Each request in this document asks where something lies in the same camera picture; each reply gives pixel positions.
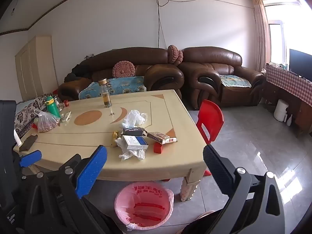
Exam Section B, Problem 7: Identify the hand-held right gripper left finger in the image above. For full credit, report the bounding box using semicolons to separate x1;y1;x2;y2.
24;145;115;234

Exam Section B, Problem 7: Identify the black and white patterned blanket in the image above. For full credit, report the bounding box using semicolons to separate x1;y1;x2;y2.
14;94;53;140

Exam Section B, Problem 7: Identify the large pink round cushion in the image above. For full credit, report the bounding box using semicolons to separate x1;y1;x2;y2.
112;61;136;78

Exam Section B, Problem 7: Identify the brown leather sofa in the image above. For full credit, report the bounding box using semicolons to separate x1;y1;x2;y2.
58;47;185;103

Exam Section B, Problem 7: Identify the brown wooden cabinet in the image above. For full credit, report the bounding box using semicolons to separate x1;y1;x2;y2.
264;78;312;137

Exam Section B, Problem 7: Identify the clear plastic bag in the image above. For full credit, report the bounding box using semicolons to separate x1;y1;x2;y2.
121;110;148;129

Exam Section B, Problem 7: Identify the pink lined trash bin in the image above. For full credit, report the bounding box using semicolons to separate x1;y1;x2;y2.
114;181;174;232

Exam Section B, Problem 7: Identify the dark clothing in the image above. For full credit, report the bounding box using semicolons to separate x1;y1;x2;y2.
64;63;92;82

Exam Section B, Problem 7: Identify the red plastic chair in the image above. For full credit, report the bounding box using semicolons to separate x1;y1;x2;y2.
162;100;224;182

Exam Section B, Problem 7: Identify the blue and white box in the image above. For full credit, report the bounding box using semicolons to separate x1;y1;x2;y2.
121;135;149;151

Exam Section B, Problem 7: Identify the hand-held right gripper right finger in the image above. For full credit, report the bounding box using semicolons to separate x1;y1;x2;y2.
203;144;285;234

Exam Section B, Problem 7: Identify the pink curtain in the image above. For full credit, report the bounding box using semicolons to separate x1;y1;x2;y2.
251;0;271;73

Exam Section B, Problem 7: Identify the red checkered tablecloth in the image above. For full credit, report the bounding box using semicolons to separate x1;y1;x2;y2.
265;64;312;108

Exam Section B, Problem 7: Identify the beige wooden table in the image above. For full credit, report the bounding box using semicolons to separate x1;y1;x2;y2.
13;89;208;202

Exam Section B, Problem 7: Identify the blue patterned seat cover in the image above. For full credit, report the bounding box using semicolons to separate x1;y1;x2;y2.
220;74;252;88

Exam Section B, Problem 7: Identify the cream wooden wardrobe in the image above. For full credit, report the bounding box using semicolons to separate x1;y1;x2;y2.
15;35;59;102

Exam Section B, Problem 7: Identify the black hanging cable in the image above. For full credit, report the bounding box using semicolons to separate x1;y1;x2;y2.
155;0;170;48

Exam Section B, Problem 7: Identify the clear glass jar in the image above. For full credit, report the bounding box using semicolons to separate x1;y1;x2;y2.
52;95;65;112

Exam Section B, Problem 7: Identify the brown leather armchair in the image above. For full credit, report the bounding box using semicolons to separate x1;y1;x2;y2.
178;46;265;111

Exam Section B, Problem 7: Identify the black television screen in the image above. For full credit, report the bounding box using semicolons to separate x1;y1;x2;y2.
289;49;312;81

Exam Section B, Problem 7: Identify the brown patterned card box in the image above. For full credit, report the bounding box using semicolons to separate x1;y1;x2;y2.
146;132;177;144

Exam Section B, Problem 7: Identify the white tissue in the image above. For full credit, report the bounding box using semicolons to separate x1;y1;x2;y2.
115;136;147;161

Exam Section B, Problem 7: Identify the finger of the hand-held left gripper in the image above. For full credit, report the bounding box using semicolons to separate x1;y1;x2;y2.
13;150;44;179

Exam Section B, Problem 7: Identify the window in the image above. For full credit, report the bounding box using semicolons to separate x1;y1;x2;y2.
264;0;304;67

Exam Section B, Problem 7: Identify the glass tea bottle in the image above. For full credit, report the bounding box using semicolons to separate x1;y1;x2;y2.
98;78;113;108

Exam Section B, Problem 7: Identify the yellow banana peel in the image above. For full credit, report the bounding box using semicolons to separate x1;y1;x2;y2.
110;131;122;148

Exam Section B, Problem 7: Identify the blue patterned cushion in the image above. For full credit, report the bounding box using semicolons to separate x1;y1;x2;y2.
78;76;147;100

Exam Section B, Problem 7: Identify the dark brown wallet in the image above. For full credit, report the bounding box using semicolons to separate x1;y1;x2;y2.
19;134;38;152

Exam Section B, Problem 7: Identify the green plastic bottle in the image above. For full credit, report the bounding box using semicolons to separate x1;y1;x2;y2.
44;96;61;118

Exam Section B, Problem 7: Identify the black box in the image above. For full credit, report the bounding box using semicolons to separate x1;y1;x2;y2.
122;127;147;137

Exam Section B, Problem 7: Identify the plastic bag of snacks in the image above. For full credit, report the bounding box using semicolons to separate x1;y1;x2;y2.
36;111;61;133

